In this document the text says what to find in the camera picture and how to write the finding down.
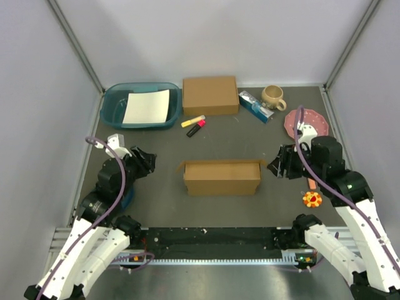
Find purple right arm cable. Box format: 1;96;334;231
293;105;400;276

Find brown cardboard box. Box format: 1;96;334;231
182;76;239;116
176;159;267;196

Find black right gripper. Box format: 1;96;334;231
266;141;324;181

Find teal plastic bin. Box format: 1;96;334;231
100;82;183;129

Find black pink highlighter pen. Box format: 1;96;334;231
186;120;206;138

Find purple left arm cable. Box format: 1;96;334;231
34;136;156;300

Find pink dotted plate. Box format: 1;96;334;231
284;109;329;139

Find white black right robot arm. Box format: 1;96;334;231
267;136;399;299

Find blue toothbrush package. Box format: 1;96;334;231
238;91;274;124

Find yellow highlighter pen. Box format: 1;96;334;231
181;115;206;128

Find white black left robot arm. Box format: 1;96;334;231
24;146;157;299

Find white paper sheet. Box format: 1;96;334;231
122;89;170;125

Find dark blue patterned pouch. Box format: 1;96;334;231
119;186;135;211

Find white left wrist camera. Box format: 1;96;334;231
94;134;133;159

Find orange grey marker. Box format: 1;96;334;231
307;179;316;190

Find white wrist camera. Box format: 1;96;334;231
295;122;318;147
94;134;133;159

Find grey slotted cable duct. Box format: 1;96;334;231
110;251;318;268

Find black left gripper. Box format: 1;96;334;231
115;145;158;199

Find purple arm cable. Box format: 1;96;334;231
293;105;400;276
34;136;156;300

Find beige ceramic mug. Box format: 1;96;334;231
261;85;287;111

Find closed brown cardboard box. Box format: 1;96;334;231
182;76;239;116

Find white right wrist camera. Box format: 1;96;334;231
295;122;318;147

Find orange plush flower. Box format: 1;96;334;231
302;191;323;208

